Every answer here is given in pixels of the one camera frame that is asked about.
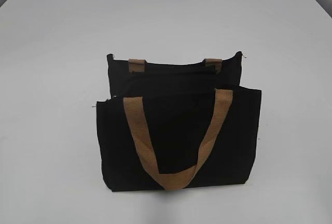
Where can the black canvas tote bag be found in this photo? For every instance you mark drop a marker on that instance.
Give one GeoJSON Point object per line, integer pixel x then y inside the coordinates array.
{"type": "Point", "coordinates": [178, 103]}

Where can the tan rear bag handle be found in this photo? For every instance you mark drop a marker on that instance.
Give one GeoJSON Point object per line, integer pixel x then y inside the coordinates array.
{"type": "Point", "coordinates": [136, 65]}

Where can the tan bag handle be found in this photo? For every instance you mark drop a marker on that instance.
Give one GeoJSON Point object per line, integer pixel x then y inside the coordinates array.
{"type": "Point", "coordinates": [136, 65]}
{"type": "Point", "coordinates": [134, 111]}

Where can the tan front bag handle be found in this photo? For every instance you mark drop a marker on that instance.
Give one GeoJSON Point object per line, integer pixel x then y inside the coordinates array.
{"type": "Point", "coordinates": [134, 111]}

